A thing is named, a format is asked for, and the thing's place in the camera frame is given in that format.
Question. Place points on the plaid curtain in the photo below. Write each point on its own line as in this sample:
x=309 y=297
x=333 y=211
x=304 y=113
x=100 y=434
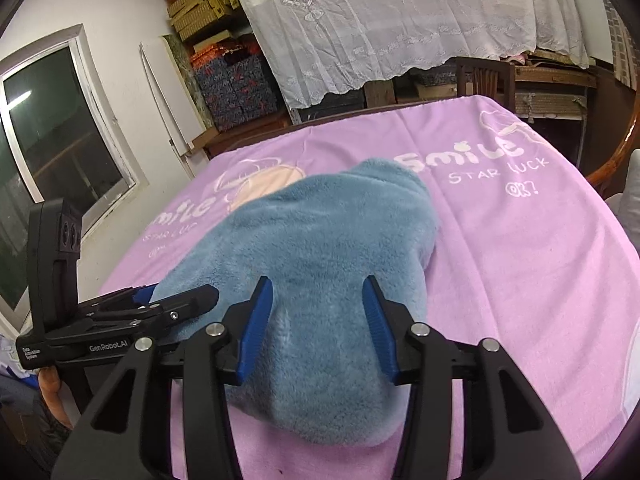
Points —
x=622 y=45

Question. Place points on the stack of yellow boxes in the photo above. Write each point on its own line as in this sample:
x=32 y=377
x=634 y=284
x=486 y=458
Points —
x=200 y=10

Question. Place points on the person's left forearm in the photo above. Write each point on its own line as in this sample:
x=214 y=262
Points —
x=52 y=395

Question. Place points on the dark wooden chair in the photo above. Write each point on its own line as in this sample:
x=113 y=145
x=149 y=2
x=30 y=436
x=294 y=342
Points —
x=482 y=82

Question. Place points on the stack of dark patterned boxes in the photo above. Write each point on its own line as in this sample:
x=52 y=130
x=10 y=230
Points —
x=235 y=95

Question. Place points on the green patterned panel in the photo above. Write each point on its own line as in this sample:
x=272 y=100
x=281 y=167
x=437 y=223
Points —
x=187 y=75

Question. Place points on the pink printed blanket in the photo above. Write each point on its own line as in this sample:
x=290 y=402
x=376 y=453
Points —
x=525 y=270

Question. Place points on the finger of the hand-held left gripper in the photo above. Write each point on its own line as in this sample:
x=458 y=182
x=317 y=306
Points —
x=142 y=293
x=175 y=312

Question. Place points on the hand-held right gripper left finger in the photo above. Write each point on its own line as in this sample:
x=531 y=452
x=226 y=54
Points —
x=255 y=330

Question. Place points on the white framed window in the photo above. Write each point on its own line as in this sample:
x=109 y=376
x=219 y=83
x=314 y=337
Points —
x=55 y=145

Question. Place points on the blue fleece jacket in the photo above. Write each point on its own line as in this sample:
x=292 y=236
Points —
x=320 y=240

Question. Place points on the grey cushion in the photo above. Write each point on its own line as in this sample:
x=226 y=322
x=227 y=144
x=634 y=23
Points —
x=630 y=200

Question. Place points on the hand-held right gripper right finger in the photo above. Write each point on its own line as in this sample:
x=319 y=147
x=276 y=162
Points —
x=381 y=330

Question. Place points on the rattan chair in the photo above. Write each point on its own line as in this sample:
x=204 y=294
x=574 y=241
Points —
x=617 y=155

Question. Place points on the white board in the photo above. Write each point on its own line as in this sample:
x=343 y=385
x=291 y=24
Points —
x=167 y=95

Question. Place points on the white lace cloth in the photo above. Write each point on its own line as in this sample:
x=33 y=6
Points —
x=400 y=25

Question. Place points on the wooden shelf with woven mats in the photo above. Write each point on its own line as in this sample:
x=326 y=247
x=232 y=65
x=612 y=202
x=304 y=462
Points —
x=555 y=95

